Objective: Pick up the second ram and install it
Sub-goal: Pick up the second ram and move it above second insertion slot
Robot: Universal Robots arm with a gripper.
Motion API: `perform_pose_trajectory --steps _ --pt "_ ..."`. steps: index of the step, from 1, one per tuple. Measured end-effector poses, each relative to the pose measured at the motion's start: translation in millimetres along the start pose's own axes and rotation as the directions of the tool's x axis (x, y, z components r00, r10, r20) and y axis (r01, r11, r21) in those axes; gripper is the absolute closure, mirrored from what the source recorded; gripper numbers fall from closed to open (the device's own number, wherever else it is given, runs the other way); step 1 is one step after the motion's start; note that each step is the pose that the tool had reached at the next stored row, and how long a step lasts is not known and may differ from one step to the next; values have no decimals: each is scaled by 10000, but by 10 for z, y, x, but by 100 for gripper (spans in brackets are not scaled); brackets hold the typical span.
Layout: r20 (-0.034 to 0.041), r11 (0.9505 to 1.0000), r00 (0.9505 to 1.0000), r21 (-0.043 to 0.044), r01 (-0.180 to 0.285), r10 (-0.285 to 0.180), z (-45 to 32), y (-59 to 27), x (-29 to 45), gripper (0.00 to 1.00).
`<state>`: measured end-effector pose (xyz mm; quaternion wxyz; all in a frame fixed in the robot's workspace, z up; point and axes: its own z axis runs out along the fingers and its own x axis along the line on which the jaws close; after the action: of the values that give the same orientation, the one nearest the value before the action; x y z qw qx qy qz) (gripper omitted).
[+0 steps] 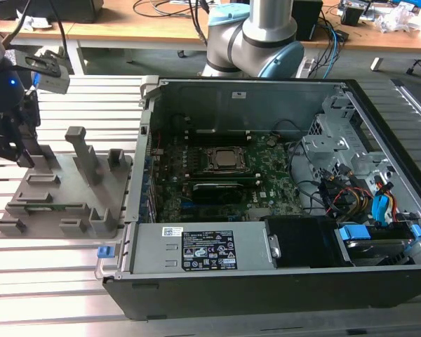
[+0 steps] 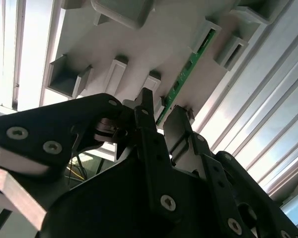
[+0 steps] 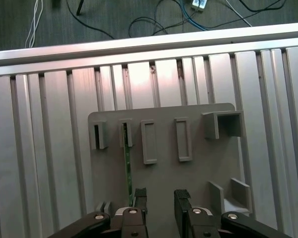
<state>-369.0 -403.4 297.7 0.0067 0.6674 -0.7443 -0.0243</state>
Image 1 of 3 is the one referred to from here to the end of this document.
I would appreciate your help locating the green RAM stick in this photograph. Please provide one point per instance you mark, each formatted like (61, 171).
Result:
(56, 207)

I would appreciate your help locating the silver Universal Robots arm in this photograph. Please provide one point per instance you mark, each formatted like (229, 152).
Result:
(266, 21)

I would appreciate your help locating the grey parts rack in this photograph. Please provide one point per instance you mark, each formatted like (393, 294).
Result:
(70, 182)

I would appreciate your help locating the crumpled white paper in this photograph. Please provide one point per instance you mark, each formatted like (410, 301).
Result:
(38, 24)

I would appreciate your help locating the black printer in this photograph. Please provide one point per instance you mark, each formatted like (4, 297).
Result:
(77, 10)

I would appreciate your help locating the wooden desk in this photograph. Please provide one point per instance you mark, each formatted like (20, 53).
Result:
(108, 28)

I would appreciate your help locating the blue case latch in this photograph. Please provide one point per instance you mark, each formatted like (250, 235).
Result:
(104, 252)

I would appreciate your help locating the grey power supply with label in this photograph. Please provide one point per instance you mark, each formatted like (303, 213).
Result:
(154, 245)

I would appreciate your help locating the black graphics card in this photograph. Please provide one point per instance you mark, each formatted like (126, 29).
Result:
(217, 192)

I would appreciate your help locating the silver CPU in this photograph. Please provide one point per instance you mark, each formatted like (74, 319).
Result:
(228, 158)

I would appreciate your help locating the round coin battery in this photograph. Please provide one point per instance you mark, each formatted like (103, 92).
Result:
(271, 142)

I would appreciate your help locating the green motherboard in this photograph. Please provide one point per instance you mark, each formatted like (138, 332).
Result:
(273, 175)

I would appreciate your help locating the black open PC case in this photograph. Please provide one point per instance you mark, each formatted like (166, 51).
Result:
(231, 295)

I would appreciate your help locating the grey metal drive cage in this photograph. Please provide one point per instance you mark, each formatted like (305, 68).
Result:
(322, 147)

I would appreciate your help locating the tall black box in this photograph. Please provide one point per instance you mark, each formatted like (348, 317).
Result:
(308, 21)

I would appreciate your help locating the small black box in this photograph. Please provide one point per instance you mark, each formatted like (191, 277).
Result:
(351, 14)

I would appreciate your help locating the white desk foot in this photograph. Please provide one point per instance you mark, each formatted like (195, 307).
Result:
(376, 64)

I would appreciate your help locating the hard disk in blue carrier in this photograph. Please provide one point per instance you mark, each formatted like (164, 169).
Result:
(372, 247)

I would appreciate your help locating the crumpled clear plastic bags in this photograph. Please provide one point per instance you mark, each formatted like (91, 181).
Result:
(396, 19)

